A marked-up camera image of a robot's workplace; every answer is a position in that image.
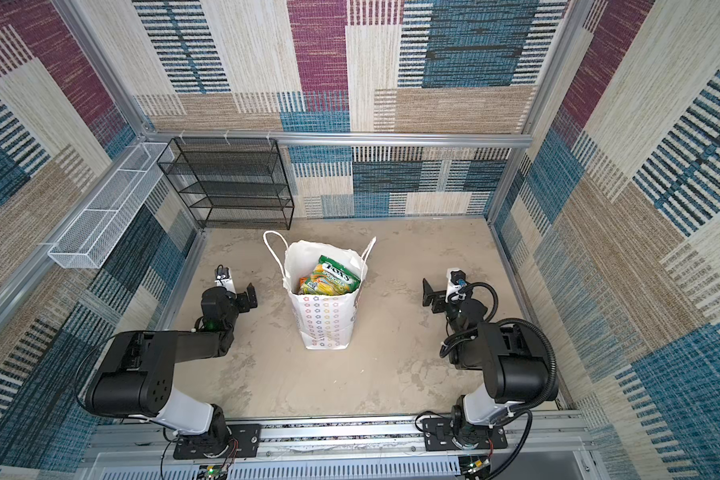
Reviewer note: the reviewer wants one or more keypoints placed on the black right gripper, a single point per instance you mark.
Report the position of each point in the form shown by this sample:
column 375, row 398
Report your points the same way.
column 439, row 298

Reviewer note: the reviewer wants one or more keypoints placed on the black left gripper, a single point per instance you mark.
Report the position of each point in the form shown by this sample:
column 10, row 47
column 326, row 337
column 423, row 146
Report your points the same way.
column 242, row 303

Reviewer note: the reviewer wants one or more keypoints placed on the white paper bag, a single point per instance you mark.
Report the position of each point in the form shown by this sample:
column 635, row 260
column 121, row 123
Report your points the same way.
column 324, row 322

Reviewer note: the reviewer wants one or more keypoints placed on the green yellow Fox's bag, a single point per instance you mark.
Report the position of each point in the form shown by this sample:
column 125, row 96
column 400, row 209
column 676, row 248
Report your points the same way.
column 329, row 278

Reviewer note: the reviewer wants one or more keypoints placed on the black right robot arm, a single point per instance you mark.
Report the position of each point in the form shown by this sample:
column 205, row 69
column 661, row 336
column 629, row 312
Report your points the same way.
column 515, row 358

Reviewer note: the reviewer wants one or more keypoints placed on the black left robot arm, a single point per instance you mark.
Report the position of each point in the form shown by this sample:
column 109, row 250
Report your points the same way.
column 135, row 377

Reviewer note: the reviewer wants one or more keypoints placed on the black mesh shelf rack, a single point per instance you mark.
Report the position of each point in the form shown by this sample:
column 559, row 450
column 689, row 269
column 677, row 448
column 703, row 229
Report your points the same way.
column 230, row 183

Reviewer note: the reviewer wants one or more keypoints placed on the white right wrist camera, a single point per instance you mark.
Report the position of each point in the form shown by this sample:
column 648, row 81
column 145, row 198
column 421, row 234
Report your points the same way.
column 457, row 281

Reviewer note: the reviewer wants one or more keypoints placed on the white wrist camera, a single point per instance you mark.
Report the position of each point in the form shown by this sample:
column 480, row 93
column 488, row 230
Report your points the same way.
column 223, row 279
column 457, row 281

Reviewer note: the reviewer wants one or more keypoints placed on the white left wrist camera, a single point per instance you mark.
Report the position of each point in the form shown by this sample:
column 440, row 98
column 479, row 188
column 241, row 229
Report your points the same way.
column 223, row 279

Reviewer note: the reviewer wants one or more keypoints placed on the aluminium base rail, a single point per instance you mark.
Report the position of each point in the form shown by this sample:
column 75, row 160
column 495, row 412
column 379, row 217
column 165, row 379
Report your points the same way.
column 559, row 446

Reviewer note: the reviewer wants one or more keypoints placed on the white wire basket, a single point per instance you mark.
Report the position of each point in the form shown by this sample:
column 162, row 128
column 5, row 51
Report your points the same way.
column 92, row 236

